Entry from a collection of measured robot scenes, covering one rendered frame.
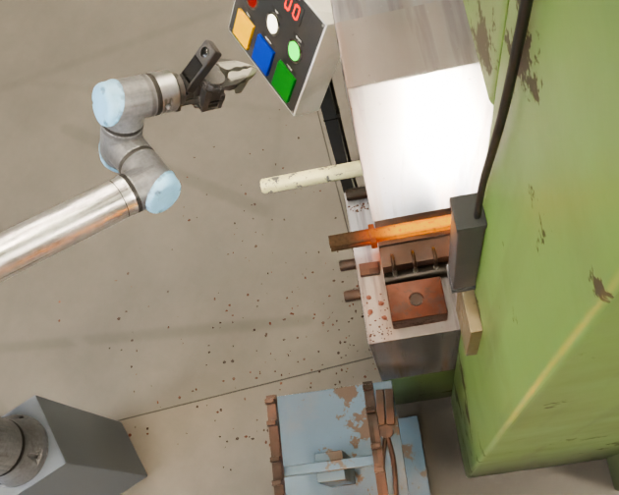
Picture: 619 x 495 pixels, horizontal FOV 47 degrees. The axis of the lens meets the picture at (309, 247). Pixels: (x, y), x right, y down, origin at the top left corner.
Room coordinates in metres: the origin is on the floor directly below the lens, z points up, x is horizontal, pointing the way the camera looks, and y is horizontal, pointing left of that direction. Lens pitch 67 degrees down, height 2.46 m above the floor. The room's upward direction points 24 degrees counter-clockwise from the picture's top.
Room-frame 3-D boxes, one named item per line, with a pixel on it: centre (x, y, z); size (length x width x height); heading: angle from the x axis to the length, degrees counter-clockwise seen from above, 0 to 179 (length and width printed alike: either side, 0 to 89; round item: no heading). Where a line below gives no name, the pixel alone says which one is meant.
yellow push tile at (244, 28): (1.24, -0.08, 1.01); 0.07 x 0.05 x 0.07; 10
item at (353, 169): (0.96, -0.16, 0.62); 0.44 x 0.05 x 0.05; 75
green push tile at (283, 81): (1.05, -0.11, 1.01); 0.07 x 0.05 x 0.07; 10
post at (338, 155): (1.16, -0.22, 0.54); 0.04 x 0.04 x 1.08; 75
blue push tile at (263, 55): (1.14, -0.10, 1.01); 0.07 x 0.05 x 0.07; 10
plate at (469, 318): (0.26, -0.20, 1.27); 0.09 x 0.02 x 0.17; 165
